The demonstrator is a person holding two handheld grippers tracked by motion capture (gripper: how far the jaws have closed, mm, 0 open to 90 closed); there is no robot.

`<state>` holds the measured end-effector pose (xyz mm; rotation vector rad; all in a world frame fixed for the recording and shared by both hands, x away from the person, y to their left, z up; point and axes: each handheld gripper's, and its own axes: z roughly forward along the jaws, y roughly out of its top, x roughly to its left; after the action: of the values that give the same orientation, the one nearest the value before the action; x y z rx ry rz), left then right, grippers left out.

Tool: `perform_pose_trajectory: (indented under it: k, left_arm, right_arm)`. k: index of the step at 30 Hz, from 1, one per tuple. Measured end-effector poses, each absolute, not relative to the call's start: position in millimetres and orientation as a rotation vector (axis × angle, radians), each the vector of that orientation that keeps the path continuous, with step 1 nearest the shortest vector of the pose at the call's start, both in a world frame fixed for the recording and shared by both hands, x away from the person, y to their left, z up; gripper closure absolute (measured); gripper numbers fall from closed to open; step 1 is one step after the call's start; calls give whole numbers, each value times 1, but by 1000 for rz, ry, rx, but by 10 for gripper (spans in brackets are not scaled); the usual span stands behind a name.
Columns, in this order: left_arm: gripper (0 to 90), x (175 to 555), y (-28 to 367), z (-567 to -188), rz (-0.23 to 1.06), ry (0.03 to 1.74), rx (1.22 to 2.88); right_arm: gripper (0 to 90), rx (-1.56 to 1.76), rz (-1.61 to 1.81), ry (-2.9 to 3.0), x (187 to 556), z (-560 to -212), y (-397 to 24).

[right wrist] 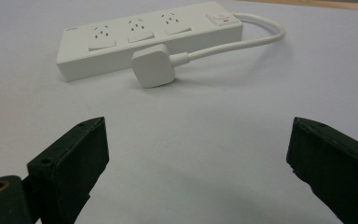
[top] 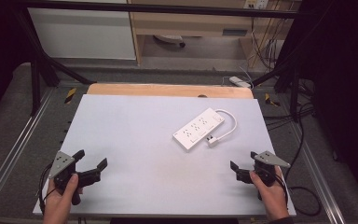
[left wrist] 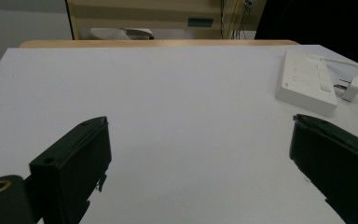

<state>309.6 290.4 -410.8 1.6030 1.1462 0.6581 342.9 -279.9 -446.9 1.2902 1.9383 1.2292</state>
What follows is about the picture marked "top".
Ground white chair base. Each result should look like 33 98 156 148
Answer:
153 34 187 49

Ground aluminium rail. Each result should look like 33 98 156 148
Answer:
0 88 56 213
287 122 347 224

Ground white wall socket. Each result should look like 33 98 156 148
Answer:
243 0 270 10

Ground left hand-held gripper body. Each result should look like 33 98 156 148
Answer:
48 150 103 206

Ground black metal frame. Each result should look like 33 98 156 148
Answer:
10 0 316 123

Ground white power strip cable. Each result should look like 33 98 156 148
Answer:
213 108 238 142

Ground bundle of hanging cables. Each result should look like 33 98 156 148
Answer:
249 6 288 71

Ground small white power strip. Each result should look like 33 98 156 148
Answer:
228 76 253 90

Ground black floor cables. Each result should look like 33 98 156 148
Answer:
262 78 318 181

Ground white cabinet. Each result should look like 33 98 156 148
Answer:
27 0 137 61

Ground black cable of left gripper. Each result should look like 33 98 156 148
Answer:
38 162 58 217

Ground white plug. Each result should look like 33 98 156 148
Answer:
206 134 220 148

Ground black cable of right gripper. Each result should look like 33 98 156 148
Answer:
274 172 323 217

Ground wooden board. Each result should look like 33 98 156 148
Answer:
86 82 255 100

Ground person's left hand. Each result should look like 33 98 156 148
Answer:
43 173 84 219

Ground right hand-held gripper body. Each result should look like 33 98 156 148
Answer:
236 150 292 189

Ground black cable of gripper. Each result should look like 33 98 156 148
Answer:
38 162 58 217
274 172 323 217

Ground person's right hand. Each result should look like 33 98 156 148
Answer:
249 166 291 222

